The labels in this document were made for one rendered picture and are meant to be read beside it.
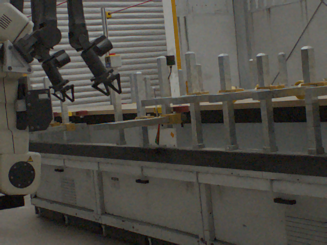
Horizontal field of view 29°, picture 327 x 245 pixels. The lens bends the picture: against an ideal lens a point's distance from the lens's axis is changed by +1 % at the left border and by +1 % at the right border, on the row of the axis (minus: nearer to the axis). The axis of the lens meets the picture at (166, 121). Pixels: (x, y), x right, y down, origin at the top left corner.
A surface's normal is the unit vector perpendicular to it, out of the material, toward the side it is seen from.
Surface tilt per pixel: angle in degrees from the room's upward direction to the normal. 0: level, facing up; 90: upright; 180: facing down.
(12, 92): 90
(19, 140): 90
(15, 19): 90
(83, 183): 90
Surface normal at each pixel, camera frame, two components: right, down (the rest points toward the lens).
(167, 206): -0.83, 0.11
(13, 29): 0.51, 0.00
